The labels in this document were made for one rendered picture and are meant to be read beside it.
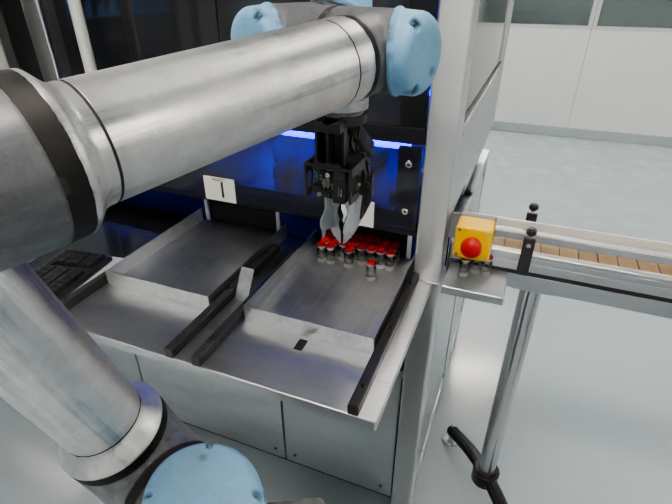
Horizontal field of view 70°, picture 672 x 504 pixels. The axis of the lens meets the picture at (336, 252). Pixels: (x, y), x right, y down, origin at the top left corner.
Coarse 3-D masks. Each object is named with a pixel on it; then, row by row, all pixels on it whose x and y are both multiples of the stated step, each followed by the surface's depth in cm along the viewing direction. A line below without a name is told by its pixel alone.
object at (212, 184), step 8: (208, 176) 112; (208, 184) 113; (216, 184) 112; (224, 184) 111; (232, 184) 110; (208, 192) 114; (216, 192) 113; (224, 192) 112; (232, 192) 112; (224, 200) 114; (232, 200) 113
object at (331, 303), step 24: (312, 240) 116; (288, 264) 105; (312, 264) 110; (336, 264) 110; (408, 264) 110; (264, 288) 96; (288, 288) 101; (312, 288) 101; (336, 288) 101; (360, 288) 101; (384, 288) 101; (264, 312) 89; (288, 312) 94; (312, 312) 94; (336, 312) 94; (360, 312) 94; (384, 312) 94; (312, 336) 87; (336, 336) 85; (360, 336) 83
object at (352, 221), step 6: (360, 198) 71; (348, 204) 73; (354, 204) 72; (360, 204) 72; (348, 210) 71; (354, 210) 72; (348, 216) 71; (354, 216) 73; (348, 222) 71; (354, 222) 74; (348, 228) 72; (354, 228) 74; (348, 234) 75; (342, 240) 76
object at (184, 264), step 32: (192, 224) 126; (224, 224) 127; (128, 256) 106; (160, 256) 113; (192, 256) 113; (224, 256) 113; (256, 256) 108; (128, 288) 101; (160, 288) 97; (192, 288) 101; (224, 288) 98
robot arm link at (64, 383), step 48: (0, 288) 36; (48, 288) 41; (0, 336) 37; (48, 336) 40; (0, 384) 39; (48, 384) 41; (96, 384) 45; (144, 384) 56; (48, 432) 45; (96, 432) 47; (144, 432) 50; (192, 432) 57; (96, 480) 49
